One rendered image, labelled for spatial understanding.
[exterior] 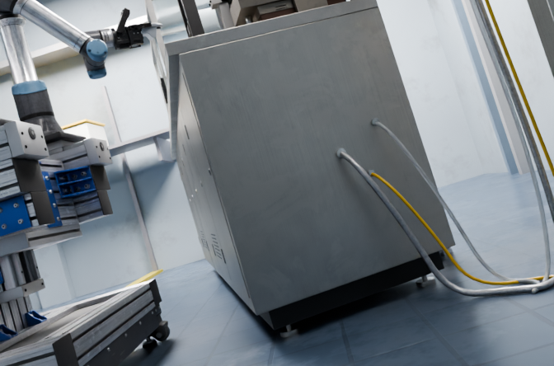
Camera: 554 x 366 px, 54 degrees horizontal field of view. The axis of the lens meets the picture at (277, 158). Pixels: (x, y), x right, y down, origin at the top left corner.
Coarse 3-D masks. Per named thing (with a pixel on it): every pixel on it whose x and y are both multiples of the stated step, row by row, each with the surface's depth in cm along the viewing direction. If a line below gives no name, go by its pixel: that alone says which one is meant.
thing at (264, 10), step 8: (288, 0) 168; (328, 0) 171; (336, 0) 171; (344, 0) 172; (256, 8) 167; (264, 8) 166; (272, 8) 167; (280, 8) 167; (288, 8) 168; (256, 16) 170; (264, 16) 166; (272, 16) 166
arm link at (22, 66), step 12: (0, 12) 202; (0, 24) 204; (12, 24) 205; (24, 24) 210; (12, 36) 204; (24, 36) 208; (12, 48) 204; (24, 48) 206; (12, 60) 204; (24, 60) 205; (12, 72) 204; (24, 72) 204
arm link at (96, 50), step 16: (0, 0) 195; (16, 0) 194; (32, 0) 198; (32, 16) 198; (48, 16) 198; (48, 32) 201; (64, 32) 200; (80, 32) 202; (80, 48) 202; (96, 48) 201; (96, 64) 208
